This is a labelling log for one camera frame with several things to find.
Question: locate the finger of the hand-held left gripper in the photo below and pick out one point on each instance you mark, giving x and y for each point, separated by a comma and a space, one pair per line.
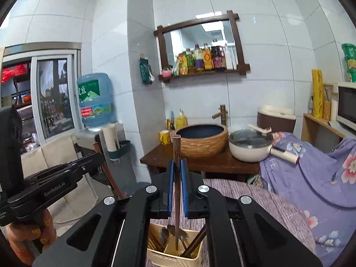
87, 163

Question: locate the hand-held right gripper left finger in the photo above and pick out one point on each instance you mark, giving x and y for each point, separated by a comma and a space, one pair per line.
170, 189

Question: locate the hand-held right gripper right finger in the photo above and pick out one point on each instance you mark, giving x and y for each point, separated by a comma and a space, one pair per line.
185, 189

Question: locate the metal spoon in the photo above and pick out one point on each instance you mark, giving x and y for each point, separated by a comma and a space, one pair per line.
182, 234

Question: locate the cream perforated utensil holder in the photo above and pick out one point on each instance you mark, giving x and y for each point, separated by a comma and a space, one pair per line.
172, 258

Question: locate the person's left hand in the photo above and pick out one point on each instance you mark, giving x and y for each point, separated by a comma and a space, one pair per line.
25, 236

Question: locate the white water dispenser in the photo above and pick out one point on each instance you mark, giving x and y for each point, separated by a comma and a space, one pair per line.
89, 141

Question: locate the stack of paper cups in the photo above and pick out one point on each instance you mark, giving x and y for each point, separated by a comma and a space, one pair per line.
110, 141

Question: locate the teal cup holder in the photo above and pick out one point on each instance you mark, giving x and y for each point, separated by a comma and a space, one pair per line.
122, 148

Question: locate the beige sofa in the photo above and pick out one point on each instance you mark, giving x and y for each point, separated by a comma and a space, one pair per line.
50, 153

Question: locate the dark wooden counter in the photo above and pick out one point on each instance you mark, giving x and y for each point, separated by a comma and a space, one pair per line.
217, 164

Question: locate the woven pattern sink basin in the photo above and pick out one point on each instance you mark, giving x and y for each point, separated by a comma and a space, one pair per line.
203, 144

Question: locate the yellow mug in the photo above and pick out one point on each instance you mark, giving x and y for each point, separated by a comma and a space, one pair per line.
164, 137

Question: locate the blue water bottle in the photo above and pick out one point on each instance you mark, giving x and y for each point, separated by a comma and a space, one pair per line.
94, 100

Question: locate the yellow dish soap bottle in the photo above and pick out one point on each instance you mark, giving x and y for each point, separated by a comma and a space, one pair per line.
181, 121

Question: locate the white cooking pot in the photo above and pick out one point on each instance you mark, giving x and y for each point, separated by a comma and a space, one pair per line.
247, 153

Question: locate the blue dish brush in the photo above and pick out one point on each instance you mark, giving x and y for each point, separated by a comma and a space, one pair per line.
171, 115

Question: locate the sliding glass window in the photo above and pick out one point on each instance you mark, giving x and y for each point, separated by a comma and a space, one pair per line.
52, 94

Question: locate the purple striped table mat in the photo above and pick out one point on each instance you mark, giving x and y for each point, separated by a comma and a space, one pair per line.
264, 203

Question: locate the glass pot lid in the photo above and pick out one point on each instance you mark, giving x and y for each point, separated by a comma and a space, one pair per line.
250, 138

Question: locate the brass faucet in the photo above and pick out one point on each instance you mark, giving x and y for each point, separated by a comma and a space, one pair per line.
222, 114

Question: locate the white rice paddle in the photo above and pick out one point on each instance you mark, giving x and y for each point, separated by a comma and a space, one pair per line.
260, 129

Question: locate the brown rice cooker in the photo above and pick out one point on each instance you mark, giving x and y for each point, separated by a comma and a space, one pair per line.
275, 118

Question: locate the pink small bowl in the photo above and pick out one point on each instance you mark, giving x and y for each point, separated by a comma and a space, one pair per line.
167, 73

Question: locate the red tassel decoration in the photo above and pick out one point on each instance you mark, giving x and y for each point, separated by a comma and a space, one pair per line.
14, 73

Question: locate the purple floral cloth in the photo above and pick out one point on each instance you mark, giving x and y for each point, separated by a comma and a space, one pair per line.
306, 178

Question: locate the yellow snack packet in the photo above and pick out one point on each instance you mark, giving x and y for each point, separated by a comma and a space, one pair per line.
182, 65

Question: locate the green label bottle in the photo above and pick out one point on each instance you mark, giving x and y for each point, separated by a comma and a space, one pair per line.
189, 62

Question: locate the purple label bottle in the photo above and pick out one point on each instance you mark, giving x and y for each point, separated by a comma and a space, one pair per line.
198, 59

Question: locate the orange label oil bottle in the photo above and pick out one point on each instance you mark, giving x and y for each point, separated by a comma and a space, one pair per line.
207, 58

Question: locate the dark soy sauce bottle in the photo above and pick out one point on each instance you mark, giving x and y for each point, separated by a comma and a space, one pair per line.
218, 57

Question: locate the light wooden side table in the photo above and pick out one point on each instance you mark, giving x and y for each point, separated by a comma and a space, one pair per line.
314, 129

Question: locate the small white bottle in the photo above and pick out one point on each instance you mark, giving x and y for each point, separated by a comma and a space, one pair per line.
310, 106

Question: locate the yellow patterned roll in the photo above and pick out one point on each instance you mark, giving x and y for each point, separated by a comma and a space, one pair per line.
317, 94

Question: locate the woven bamboo basket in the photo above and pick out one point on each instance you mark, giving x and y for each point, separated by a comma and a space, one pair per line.
327, 108

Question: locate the white microwave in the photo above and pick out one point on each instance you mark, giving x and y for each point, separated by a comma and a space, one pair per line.
347, 105

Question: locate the green wall packet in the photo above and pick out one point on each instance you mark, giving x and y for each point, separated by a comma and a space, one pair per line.
146, 71

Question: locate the wood framed wall mirror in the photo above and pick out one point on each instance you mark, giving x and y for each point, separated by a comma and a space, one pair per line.
194, 33

